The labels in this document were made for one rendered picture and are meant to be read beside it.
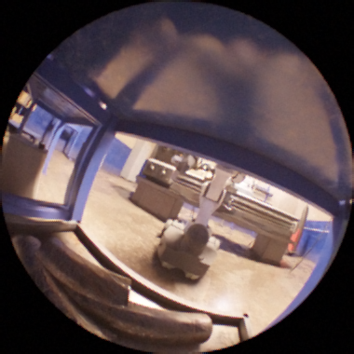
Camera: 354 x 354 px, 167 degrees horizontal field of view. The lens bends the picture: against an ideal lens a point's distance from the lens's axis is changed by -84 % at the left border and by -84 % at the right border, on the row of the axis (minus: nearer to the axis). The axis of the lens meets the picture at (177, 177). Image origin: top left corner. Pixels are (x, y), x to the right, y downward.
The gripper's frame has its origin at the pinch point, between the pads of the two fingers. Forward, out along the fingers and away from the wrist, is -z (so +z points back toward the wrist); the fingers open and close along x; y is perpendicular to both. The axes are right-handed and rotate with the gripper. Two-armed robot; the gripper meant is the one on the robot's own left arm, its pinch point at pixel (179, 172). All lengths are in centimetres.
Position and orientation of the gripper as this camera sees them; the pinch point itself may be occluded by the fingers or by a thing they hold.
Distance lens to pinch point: 61.4
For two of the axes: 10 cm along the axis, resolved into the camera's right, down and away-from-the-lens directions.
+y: -7.0, -6.8, -2.0
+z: 5.4, -7.0, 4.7
